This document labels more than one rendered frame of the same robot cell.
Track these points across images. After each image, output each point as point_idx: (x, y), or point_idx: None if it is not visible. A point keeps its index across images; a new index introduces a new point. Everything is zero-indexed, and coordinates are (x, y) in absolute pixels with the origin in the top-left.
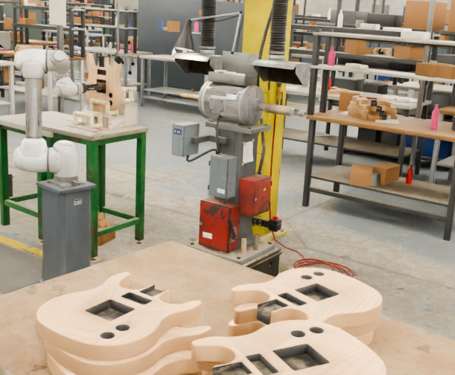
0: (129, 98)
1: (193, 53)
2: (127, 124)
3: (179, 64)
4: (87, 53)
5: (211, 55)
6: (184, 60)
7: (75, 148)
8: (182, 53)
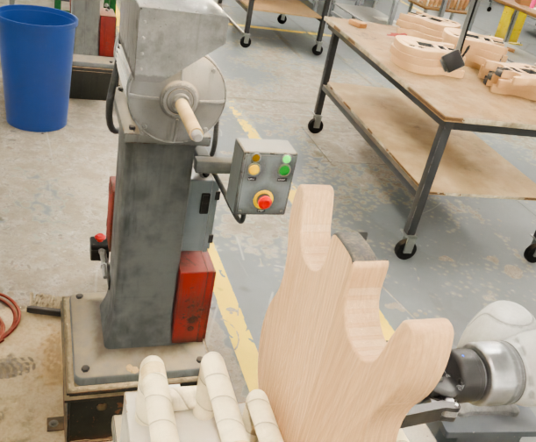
0: (173, 388)
1: (151, 1)
2: None
3: (201, 53)
4: (451, 324)
5: None
6: (174, 39)
7: (482, 310)
8: (202, 10)
